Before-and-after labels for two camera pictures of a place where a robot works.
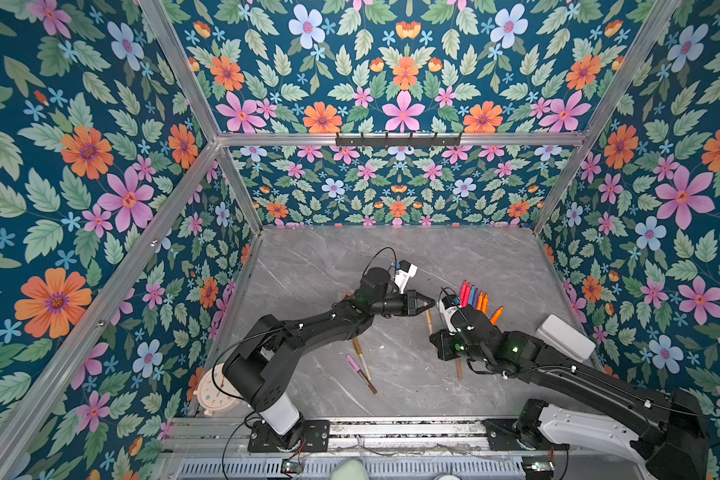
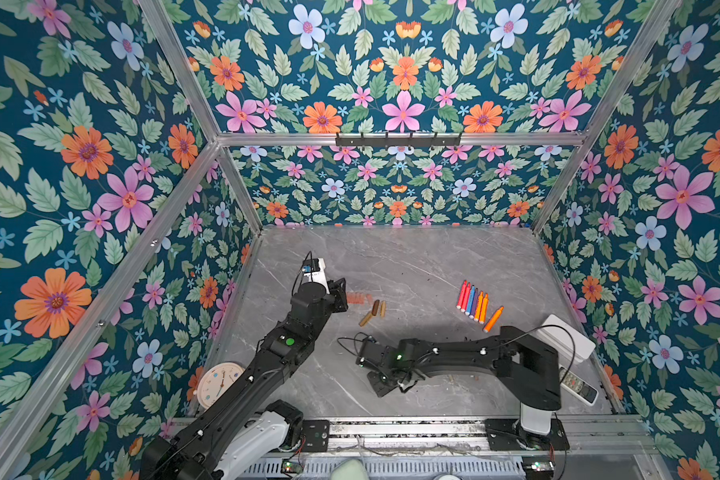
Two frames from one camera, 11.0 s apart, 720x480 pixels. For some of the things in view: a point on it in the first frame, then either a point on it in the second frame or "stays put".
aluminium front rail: (191, 436) stays put
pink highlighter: (467, 295) stays put
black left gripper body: (394, 302) -> (335, 302)
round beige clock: (211, 397) stays put
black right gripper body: (452, 348) -> (380, 383)
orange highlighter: (496, 315) stays put
